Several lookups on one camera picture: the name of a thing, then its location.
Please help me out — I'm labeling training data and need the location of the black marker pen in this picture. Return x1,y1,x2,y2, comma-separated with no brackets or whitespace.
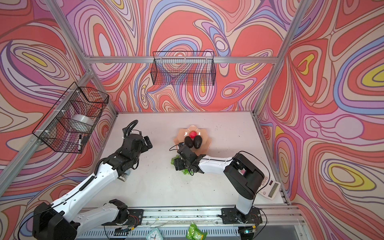
78,134,82,153

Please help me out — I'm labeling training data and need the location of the pink white calculator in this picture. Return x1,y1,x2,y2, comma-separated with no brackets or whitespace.
258,177,281,200

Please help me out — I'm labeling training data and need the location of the aluminium front rail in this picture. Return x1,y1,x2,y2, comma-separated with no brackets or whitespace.
140,205,306,228

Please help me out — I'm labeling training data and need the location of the green snack packet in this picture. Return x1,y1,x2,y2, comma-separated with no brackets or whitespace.
186,223,208,240

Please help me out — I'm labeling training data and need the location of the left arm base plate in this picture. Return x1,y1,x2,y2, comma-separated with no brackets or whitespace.
103,209,144,227

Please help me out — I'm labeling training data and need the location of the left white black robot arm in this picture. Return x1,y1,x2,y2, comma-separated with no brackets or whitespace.
32,120,153,240

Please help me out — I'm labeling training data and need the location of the green fake grape bunch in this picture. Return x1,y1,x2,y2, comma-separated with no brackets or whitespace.
171,156,192,176

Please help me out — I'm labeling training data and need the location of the red fake strawberry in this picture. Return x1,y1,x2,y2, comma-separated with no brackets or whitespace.
189,131,198,140

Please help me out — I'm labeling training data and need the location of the silver tape roll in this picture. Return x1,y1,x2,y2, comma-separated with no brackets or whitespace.
69,114,94,132

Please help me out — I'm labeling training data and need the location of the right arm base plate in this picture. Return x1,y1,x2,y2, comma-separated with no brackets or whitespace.
218,207,263,226

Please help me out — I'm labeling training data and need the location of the black wire basket back wall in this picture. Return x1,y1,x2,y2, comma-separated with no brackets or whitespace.
151,51,216,87

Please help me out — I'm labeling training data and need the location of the peach scalloped fruit bowl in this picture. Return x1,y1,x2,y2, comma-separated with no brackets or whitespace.
174,126,212,155

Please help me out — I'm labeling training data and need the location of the teal small clock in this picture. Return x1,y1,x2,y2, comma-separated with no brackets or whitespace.
146,228,164,240

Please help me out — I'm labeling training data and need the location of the black wire basket wall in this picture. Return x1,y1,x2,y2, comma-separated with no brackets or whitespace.
32,83,109,154
151,51,216,87

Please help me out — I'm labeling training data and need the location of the dark fake avocado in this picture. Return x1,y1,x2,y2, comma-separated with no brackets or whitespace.
184,136,194,149
194,135,203,149

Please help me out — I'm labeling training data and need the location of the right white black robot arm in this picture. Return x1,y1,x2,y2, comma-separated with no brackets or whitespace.
174,143,265,224

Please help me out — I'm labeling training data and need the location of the black wire basket left wall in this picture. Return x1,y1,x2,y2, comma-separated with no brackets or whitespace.
32,83,109,154

